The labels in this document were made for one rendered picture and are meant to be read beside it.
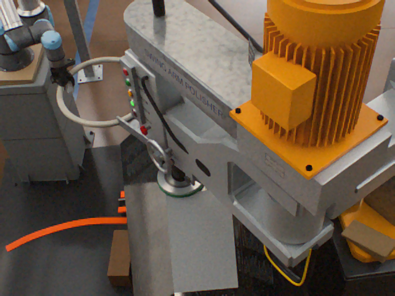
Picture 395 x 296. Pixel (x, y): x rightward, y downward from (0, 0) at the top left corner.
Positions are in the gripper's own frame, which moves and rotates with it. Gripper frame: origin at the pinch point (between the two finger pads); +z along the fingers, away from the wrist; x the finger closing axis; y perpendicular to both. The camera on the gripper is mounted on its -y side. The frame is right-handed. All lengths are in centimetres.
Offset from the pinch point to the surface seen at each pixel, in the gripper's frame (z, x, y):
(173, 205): -2, 82, 47
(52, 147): 55, -23, 5
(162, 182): -4, 74, 39
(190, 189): -5, 87, 39
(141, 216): 12, 67, 51
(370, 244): -5, 165, 37
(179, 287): -4, 100, 82
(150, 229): 6, 76, 58
